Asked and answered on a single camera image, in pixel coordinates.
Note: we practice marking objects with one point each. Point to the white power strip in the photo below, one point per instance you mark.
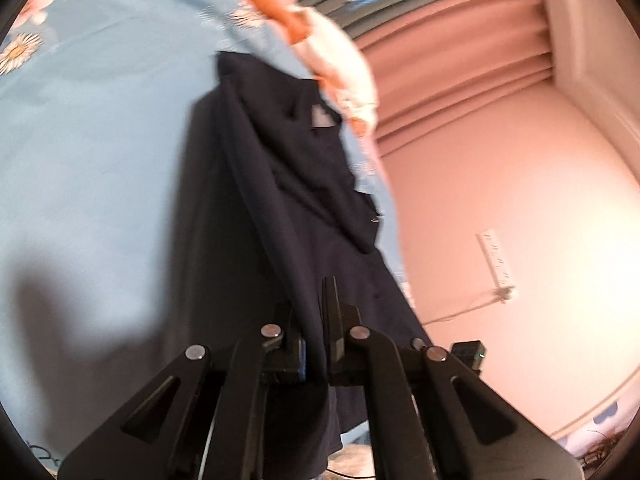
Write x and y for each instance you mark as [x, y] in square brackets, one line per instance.
[495, 260]

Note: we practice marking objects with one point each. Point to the white door frame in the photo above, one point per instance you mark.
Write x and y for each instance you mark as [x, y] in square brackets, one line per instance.
[585, 35]

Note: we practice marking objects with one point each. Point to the floral printed cloth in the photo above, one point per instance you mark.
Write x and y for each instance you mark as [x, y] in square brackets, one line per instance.
[605, 417]

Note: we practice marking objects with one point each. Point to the white goose plush toy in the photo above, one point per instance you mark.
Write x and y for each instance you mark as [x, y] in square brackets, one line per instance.
[345, 80]

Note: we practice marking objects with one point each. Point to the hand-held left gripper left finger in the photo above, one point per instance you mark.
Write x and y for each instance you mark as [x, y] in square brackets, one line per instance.
[295, 360]

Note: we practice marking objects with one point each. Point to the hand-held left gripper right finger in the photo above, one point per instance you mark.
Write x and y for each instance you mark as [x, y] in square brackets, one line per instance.
[332, 340]

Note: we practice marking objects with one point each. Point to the navy zip jacket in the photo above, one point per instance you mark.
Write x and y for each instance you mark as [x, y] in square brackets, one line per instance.
[280, 200]

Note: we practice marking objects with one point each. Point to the pink curtain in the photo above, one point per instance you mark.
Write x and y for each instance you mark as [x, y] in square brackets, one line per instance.
[450, 60]

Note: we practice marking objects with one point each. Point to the black charger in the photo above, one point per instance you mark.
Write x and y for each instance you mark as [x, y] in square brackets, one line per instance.
[467, 352]

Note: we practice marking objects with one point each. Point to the blue floral blanket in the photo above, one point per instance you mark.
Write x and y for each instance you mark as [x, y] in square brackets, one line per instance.
[100, 135]

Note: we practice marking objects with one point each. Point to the teal curtain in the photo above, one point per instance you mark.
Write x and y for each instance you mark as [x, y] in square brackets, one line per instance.
[425, 10]

